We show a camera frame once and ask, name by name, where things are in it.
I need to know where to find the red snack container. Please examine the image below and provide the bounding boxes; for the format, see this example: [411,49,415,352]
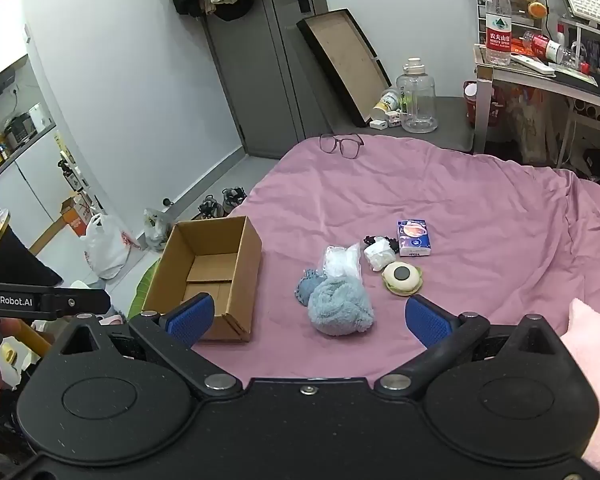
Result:
[462,80,481,128]

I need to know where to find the cream round plush toy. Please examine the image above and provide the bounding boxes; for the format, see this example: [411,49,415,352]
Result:
[382,261,424,296]

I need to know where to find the white cabinet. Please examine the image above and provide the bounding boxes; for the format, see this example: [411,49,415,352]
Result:
[0,127,108,263]

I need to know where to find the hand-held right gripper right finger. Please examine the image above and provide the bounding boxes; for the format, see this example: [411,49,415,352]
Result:
[374,294,577,402]

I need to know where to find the white desk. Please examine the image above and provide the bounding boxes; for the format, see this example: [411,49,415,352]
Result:
[472,44,600,171]

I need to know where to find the dark cloth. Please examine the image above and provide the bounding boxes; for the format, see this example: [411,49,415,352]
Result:
[0,195,65,288]

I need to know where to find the white plastic bag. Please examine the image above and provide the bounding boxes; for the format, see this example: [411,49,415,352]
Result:
[82,212,133,281]

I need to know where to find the white supplement bottle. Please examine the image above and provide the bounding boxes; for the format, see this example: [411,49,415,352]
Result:
[371,88,400,117]

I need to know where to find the white remote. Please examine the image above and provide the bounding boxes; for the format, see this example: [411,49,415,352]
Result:
[510,55,557,76]

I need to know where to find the clear plastic bag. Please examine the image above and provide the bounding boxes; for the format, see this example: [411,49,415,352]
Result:
[322,242,364,282]

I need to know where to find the small clear packet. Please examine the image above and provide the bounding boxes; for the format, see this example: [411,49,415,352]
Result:
[364,239,397,272]

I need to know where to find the white drawer organizer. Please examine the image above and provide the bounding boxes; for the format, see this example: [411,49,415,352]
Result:
[475,0,551,56]

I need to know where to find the grey bedside table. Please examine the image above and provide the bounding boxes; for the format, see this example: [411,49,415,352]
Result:
[365,96,477,153]

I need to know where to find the red label water bottle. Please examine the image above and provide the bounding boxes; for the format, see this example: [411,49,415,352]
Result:
[485,0,513,67]

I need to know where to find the blue tissue packet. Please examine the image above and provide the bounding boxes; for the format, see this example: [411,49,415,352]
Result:
[396,218,432,258]

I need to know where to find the orange cardboard box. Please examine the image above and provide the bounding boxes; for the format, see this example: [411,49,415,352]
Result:
[61,197,95,237]

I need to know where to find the clear water jug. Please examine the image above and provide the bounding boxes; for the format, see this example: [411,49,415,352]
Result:
[396,57,439,134]

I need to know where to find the grey door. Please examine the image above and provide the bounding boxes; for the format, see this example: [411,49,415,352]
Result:
[200,0,333,157]

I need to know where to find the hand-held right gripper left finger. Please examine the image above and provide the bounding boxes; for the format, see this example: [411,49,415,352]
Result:
[47,291,244,402]

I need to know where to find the dark-rimmed glasses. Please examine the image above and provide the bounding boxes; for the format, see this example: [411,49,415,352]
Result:
[319,132,366,160]

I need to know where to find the grey plastic bag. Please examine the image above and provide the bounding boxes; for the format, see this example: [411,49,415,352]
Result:
[143,208,173,252]

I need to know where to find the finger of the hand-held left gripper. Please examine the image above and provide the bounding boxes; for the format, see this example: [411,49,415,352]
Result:
[54,286,112,321]

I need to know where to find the green printed mat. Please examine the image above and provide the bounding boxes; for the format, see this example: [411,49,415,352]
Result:
[127,257,162,321]

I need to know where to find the grey-blue fluffy plush toy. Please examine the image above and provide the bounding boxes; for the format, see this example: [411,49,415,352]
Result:
[295,269,376,337]

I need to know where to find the pink plush toy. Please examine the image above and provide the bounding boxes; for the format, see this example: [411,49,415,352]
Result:
[557,297,600,472]

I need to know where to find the black picture frame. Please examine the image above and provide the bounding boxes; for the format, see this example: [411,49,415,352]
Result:
[296,8,393,128]

